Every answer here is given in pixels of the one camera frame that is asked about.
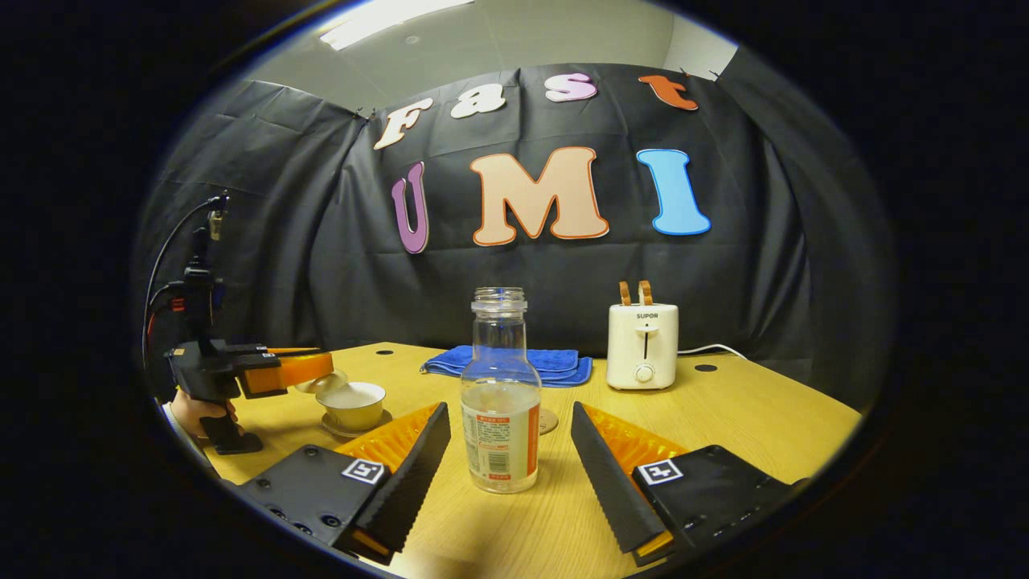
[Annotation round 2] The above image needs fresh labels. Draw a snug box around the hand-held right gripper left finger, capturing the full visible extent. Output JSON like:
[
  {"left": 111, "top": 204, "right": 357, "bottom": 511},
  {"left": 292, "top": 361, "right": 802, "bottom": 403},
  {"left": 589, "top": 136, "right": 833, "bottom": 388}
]
[{"left": 239, "top": 402, "right": 453, "bottom": 566}]

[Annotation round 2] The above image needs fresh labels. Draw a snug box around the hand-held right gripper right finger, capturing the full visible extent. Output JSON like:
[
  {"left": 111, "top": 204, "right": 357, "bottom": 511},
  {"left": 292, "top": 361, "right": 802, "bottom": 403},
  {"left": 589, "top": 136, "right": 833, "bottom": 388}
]
[{"left": 570, "top": 402, "right": 813, "bottom": 568}]

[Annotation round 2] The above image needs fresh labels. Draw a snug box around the cream teacup lid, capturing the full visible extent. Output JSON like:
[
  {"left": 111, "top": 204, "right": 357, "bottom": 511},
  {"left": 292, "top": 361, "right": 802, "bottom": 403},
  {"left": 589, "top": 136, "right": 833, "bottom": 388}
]
[{"left": 295, "top": 368, "right": 349, "bottom": 395}]

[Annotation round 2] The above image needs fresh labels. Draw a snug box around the cream ceramic teacup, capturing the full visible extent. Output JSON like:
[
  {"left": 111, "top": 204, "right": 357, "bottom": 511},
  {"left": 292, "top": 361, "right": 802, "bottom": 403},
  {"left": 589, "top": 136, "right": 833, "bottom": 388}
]
[{"left": 316, "top": 382, "right": 387, "bottom": 431}]

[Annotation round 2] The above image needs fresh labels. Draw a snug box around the clear plastic water bottle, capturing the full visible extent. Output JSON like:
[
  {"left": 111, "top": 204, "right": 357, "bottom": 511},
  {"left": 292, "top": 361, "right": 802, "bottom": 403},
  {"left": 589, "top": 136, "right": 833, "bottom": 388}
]
[{"left": 461, "top": 287, "right": 542, "bottom": 494}]

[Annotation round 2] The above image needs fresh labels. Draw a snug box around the cream ceramic saucer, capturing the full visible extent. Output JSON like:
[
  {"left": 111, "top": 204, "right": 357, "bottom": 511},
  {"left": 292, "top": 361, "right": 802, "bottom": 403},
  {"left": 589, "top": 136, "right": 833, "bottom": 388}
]
[{"left": 322, "top": 410, "right": 393, "bottom": 439}]

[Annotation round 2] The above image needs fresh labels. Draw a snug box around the black backdrop cloth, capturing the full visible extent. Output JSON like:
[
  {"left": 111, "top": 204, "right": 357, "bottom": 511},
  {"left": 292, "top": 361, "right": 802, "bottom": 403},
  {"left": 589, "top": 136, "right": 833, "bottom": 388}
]
[{"left": 137, "top": 63, "right": 897, "bottom": 403}]

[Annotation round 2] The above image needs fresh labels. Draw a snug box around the folded blue towel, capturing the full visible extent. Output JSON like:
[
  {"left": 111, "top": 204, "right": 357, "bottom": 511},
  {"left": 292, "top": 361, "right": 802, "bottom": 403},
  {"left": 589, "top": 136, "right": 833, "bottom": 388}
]
[{"left": 420, "top": 346, "right": 593, "bottom": 388}]

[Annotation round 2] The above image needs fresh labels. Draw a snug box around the white toaster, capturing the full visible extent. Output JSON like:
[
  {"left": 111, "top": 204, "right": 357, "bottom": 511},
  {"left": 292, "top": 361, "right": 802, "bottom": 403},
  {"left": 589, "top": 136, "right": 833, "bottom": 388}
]
[{"left": 606, "top": 303, "right": 679, "bottom": 391}]

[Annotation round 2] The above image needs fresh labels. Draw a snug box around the ceiling light panel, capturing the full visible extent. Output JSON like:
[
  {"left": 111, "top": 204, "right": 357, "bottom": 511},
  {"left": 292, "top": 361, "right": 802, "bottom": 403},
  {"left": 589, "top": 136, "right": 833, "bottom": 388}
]
[{"left": 320, "top": 0, "right": 475, "bottom": 51}]

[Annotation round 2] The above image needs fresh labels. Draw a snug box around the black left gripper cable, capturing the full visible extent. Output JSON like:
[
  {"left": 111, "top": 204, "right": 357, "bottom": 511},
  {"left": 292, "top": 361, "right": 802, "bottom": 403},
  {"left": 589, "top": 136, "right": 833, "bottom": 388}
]
[{"left": 143, "top": 193, "right": 228, "bottom": 367}]

